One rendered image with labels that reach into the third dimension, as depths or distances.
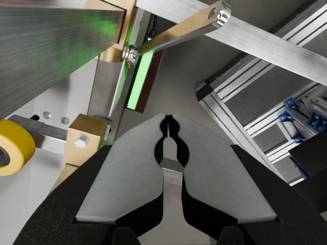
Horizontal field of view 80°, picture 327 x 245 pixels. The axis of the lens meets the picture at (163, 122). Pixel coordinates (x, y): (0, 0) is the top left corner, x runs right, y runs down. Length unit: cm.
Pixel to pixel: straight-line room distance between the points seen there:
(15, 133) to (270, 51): 36
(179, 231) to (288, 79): 161
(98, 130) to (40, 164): 47
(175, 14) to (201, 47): 90
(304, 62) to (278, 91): 81
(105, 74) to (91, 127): 15
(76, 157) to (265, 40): 32
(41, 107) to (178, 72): 76
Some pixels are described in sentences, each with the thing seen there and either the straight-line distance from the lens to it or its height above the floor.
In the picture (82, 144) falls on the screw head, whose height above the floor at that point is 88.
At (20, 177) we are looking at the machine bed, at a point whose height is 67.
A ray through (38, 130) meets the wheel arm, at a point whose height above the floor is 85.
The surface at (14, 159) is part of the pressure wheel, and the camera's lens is 34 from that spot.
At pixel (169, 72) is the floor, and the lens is 116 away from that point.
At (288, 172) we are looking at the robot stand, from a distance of 149.
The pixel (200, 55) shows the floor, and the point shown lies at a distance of 116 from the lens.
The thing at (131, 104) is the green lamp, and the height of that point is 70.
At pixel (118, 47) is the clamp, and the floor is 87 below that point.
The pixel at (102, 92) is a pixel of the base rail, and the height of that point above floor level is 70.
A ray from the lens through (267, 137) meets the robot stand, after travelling 125.
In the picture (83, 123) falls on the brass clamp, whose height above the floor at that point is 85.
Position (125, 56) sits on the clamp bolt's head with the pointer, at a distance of 27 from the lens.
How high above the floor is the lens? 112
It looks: 61 degrees down
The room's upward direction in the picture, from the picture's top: 179 degrees clockwise
